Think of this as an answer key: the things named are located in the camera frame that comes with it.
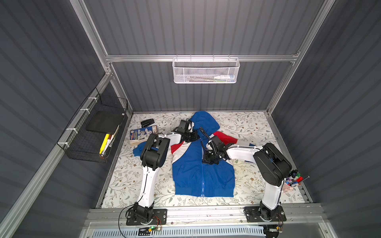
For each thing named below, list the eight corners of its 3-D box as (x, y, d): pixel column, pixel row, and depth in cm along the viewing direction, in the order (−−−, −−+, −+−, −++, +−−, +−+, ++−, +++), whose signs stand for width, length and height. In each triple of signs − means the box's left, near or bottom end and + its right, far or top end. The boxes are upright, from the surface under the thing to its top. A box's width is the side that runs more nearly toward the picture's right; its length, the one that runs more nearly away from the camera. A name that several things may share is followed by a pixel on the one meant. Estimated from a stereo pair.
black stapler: (142, 128, 113) (141, 125, 110) (140, 125, 115) (139, 122, 112) (154, 122, 117) (153, 119, 114) (152, 119, 119) (150, 116, 116)
